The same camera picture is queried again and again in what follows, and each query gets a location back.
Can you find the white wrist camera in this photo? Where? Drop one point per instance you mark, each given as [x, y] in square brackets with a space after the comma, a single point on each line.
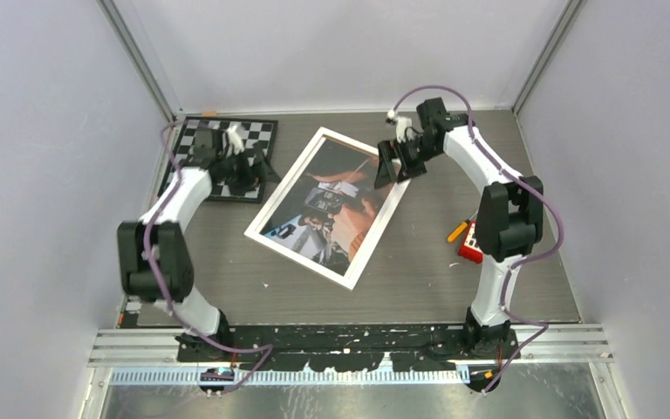
[402, 125]
[235, 138]

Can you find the white wooden photo frame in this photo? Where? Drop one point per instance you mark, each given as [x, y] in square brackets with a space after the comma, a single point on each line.
[326, 214]

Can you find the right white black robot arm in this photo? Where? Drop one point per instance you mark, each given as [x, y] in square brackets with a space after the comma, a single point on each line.
[510, 217]

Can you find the black white checkerboard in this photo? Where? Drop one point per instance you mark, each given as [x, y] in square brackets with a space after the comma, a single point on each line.
[257, 136]

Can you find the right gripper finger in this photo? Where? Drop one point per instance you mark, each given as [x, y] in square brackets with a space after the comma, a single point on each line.
[386, 150]
[386, 173]

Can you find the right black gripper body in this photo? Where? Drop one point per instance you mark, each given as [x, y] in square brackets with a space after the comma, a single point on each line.
[413, 153]

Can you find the aluminium rail profile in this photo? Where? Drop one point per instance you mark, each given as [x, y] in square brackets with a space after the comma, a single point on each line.
[145, 356]

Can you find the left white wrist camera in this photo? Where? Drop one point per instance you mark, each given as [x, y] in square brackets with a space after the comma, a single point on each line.
[235, 138]

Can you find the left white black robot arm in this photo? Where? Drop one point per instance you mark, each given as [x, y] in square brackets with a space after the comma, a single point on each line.
[155, 264]

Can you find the red bit holder box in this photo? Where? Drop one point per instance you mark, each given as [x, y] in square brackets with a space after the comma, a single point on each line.
[469, 248]

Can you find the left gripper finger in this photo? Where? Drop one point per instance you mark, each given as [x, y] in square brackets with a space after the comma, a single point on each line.
[263, 170]
[248, 186]

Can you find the orange handled screwdriver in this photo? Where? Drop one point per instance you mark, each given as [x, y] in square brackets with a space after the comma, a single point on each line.
[463, 225]

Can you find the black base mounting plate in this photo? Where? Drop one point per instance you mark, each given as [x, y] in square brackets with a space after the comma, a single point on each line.
[350, 348]

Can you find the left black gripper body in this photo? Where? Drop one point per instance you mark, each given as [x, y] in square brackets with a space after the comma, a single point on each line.
[238, 167]

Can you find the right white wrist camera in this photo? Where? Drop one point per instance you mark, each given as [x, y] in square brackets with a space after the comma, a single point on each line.
[402, 125]

